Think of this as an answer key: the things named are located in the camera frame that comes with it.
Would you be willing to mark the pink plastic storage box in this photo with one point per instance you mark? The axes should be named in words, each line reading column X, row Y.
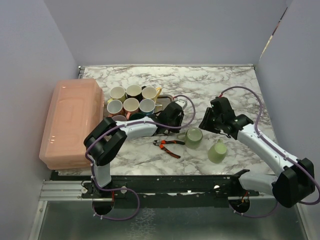
column 76, row 108

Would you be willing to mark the blue mug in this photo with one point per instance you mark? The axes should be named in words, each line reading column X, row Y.
column 148, row 106

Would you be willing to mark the yellow-green faceted mug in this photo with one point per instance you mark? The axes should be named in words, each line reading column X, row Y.
column 117, row 93

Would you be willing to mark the yellow mug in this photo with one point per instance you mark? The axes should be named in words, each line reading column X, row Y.
column 151, row 93

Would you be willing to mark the pale green mug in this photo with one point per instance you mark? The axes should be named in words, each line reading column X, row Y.
column 192, row 137

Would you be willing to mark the salmon pink mug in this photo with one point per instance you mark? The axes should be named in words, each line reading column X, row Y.
column 115, row 108

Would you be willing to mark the lilac wavy-pattern mug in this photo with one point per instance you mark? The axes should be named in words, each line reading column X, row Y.
column 120, row 118

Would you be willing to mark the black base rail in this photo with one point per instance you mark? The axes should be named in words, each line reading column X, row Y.
column 162, row 191

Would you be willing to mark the silver metal tray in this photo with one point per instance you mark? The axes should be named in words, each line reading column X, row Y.
column 162, row 102

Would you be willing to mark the dark teal mug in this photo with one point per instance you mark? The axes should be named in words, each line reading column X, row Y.
column 136, row 116

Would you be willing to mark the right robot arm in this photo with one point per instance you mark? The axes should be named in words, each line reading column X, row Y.
column 292, row 180

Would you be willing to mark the black glossy mug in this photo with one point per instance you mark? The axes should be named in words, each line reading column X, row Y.
column 135, row 91

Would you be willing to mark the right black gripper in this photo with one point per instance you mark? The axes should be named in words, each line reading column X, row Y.
column 205, row 124

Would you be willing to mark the aluminium frame rail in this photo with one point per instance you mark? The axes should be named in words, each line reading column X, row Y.
column 61, row 191

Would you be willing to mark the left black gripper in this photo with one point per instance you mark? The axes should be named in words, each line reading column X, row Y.
column 179, row 119

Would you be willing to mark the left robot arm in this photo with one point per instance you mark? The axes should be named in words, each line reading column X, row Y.
column 104, row 142

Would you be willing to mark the light pink mug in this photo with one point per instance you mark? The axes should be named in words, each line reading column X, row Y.
column 131, row 106

